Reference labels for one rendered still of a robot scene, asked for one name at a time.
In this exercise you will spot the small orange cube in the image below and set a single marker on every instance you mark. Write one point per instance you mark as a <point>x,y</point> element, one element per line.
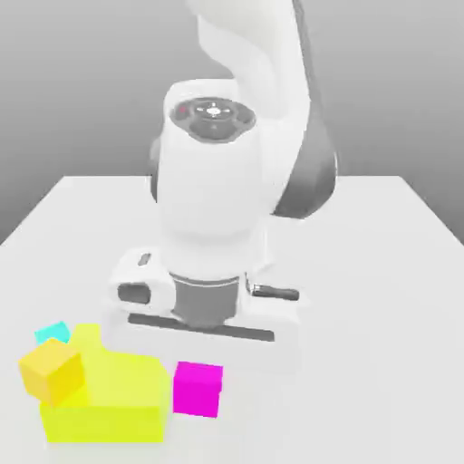
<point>50,373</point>

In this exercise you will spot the small cyan cube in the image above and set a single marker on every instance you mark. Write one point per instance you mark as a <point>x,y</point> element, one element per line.
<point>52,331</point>

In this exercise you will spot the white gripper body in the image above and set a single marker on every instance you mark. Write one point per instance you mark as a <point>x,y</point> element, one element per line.
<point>261,322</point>

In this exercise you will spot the small magenta cube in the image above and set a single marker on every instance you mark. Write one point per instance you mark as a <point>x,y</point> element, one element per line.
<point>197,389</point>

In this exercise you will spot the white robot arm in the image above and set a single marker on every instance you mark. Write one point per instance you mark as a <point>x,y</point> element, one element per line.
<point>206,188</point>

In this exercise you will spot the large yellow box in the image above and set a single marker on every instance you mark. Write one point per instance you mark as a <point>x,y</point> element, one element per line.
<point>119,391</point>

